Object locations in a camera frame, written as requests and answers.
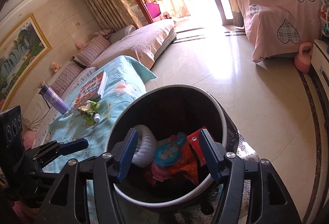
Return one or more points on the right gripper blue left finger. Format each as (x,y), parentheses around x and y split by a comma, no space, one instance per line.
(123,153)

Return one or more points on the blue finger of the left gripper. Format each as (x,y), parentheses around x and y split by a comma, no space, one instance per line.
(72,147)

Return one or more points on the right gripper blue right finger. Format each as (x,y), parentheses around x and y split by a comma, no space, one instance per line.
(214,159)

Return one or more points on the white bristle brush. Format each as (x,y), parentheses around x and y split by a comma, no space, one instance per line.
(146,147)

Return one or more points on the red white 1928 carton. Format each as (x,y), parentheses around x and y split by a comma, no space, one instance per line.
(194,143)

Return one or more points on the red snack packet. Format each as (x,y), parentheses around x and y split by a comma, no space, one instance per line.
(186,167)

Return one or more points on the blue snack wrapper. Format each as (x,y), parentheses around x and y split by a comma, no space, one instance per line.
(170,153)

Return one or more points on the black round trash bin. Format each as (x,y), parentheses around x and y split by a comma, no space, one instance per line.
(168,111)

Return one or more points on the green squeeze pouch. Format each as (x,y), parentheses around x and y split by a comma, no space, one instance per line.
(90,112)

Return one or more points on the purple travel mug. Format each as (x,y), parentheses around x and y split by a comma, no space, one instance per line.
(51,97)

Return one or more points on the light blue floral tablecloth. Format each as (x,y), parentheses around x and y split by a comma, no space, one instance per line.
(126,78)

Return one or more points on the red children's book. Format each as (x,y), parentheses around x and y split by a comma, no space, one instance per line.
(93,90)

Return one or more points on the striped pink cushion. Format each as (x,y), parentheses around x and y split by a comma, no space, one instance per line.
(92,51)
(65,78)

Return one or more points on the small plush teddy toy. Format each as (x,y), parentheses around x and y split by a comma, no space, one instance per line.
(55,67)

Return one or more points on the framed landscape painting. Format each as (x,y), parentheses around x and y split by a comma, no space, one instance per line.
(21,50)

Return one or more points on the long pink covered sofa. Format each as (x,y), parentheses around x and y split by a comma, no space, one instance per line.
(145,45)

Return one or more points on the pink kettlebell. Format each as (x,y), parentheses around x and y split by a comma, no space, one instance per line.
(302,59)

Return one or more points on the white tv cabinet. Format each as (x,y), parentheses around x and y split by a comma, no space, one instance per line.
(319,64)

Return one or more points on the beige curtain left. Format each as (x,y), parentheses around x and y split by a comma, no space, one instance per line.
(113,14)

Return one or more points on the magenta bag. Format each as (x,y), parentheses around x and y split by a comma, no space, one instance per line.
(153,9)

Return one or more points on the pink heart-print covered furniture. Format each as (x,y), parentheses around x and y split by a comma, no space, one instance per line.
(276,27)

